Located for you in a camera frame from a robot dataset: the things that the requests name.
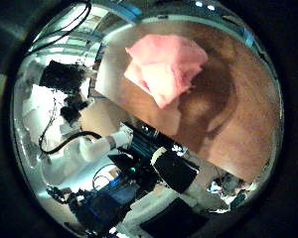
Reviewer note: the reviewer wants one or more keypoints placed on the pink cloth garment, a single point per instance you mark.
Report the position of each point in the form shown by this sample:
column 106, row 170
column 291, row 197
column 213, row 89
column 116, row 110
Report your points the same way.
column 165, row 66

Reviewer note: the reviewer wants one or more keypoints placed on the black device with teal light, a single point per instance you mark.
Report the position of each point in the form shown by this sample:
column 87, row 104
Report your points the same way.
column 129, row 165

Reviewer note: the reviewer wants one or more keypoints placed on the blue box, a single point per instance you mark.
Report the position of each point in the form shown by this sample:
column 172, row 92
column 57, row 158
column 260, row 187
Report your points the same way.
column 120, row 193

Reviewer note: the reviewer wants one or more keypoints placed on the black flat panel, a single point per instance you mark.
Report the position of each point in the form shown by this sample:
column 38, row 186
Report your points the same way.
column 172, row 219

